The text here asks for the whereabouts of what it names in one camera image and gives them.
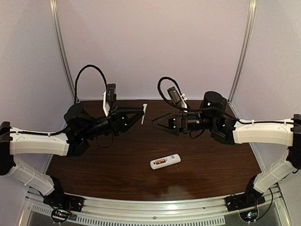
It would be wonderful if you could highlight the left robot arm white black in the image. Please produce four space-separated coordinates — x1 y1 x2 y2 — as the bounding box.
0 103 147 201

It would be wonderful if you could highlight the left aluminium frame post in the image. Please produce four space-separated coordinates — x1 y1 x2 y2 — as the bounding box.
49 0 77 101

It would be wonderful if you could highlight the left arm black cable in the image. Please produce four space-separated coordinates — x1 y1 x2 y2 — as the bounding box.
47 64 109 137

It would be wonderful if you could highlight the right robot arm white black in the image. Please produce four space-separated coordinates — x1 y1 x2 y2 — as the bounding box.
152 89 301 198

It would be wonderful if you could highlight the curved aluminium front rail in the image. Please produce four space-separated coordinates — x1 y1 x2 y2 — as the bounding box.
20 185 291 226

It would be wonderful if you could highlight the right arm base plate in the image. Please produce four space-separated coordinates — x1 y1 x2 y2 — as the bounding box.
224 193 265 212

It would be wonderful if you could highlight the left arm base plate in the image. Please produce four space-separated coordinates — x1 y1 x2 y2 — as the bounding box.
42 193 84 212

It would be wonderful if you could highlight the white remote control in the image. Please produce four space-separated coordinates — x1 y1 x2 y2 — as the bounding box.
150 154 181 170

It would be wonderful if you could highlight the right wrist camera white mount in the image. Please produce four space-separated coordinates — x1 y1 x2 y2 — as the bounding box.
167 87 188 113

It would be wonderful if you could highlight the white battery cover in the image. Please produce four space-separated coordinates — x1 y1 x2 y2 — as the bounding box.
141 103 148 125

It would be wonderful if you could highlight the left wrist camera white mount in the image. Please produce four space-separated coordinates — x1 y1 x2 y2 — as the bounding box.
103 83 117 116

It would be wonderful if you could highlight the aluminium frame post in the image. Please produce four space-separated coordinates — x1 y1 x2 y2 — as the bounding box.
49 0 77 101
228 0 257 103

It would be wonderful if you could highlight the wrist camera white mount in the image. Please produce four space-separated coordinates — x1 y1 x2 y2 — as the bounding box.
167 87 188 113
103 83 117 116

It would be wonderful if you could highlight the right aluminium frame post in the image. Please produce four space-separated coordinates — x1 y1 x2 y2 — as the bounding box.
228 0 257 103

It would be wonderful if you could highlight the orange AA battery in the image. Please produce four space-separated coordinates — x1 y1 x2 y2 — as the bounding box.
155 159 166 165

